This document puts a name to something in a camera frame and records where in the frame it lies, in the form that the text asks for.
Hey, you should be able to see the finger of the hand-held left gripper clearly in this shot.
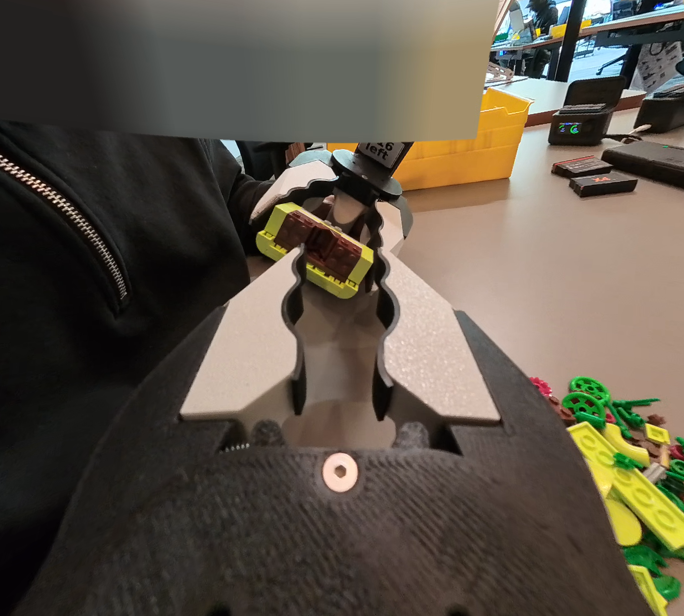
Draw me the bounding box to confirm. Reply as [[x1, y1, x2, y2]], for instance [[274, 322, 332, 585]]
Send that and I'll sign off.
[[364, 201, 405, 296], [250, 159, 338, 226]]

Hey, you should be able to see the black charger with display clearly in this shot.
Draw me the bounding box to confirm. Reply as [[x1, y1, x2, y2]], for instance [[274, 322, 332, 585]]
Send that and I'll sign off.
[[548, 76, 627, 146]]

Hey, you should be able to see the wooden desk with black legs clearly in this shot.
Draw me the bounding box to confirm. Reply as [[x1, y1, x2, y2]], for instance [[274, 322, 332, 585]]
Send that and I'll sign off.
[[489, 4, 684, 81]]

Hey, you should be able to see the pile of small toy bricks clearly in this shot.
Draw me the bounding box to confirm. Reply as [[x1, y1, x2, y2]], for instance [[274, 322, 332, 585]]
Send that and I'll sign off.
[[529, 376, 684, 616]]

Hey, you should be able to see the lime brick box with brown bricks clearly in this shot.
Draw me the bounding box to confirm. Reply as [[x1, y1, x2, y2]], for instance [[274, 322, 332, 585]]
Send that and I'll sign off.
[[255, 202, 374, 300]]

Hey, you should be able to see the long lime toy plate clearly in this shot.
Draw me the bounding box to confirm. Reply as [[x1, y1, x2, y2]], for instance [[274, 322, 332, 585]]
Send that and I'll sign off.
[[566, 421, 684, 554]]

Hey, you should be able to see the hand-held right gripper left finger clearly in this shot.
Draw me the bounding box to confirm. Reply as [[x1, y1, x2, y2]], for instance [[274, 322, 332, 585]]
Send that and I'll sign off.
[[179, 245, 308, 435]]

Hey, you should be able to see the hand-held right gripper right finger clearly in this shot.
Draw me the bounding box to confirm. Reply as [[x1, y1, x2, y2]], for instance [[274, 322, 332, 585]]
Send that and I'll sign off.
[[374, 247, 503, 432]]

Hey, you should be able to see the black pillar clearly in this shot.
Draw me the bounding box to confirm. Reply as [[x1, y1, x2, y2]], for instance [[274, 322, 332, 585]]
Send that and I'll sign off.
[[553, 0, 603, 82]]

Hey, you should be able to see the person's black clothing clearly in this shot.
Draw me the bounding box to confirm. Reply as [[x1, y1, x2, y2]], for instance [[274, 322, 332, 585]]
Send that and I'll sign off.
[[0, 121, 263, 611]]

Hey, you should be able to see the person's left forearm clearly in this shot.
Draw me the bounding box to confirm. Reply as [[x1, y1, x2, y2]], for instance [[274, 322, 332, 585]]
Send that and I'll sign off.
[[235, 172, 280, 253]]

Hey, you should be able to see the black battery pack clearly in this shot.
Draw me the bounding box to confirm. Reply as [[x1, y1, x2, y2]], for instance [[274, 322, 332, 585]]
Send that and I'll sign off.
[[568, 172, 639, 199], [551, 156, 614, 179]]

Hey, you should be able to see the person's left hand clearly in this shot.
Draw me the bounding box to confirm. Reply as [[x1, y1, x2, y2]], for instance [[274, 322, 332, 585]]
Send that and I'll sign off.
[[320, 195, 373, 242]]

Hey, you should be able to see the black power adapter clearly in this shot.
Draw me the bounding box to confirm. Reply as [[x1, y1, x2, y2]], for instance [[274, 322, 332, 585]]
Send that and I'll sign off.
[[633, 92, 684, 134]]

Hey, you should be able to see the yellow box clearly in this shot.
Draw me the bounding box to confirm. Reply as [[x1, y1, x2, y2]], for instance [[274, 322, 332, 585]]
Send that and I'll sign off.
[[393, 87, 535, 193]]

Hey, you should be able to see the long black case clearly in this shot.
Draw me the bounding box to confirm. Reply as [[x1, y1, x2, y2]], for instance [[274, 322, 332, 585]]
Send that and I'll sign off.
[[601, 140, 684, 188]]

